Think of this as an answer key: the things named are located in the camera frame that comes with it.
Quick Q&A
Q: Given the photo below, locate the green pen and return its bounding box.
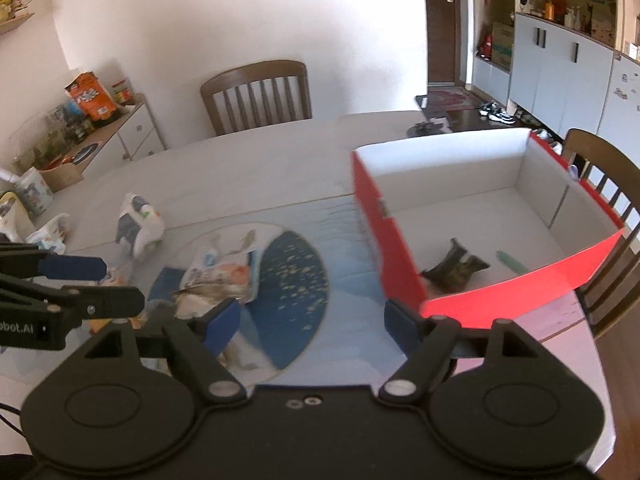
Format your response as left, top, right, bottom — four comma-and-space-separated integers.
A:
496, 250, 529, 275

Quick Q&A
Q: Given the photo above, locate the white grey wall cabinet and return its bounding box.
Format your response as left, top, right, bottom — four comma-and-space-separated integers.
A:
468, 0, 639, 160

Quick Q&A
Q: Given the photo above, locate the red cardboard box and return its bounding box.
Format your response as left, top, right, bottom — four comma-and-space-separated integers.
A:
352, 128, 614, 327

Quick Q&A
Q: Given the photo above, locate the black snack packet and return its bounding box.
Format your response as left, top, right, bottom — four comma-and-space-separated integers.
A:
420, 238, 490, 294

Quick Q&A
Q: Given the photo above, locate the wooden dining chair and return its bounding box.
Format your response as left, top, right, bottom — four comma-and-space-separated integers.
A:
201, 60, 312, 136

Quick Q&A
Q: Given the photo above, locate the patterned white mug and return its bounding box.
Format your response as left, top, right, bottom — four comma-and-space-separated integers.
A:
15, 167, 53, 217

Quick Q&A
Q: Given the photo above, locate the tissue pack dark label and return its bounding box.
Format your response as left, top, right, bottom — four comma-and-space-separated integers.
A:
115, 193, 165, 260

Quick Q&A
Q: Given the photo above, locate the white orange snack wrapper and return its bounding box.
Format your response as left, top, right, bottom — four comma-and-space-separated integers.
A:
171, 228, 262, 306

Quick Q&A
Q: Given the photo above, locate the orange snack bag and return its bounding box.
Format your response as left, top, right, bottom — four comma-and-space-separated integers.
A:
65, 72, 119, 122

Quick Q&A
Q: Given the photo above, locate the white sideboard cabinet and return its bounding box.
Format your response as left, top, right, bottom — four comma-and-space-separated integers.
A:
41, 93, 166, 192

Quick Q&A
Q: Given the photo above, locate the black phone stand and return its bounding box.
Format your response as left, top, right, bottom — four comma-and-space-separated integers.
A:
407, 117, 452, 138

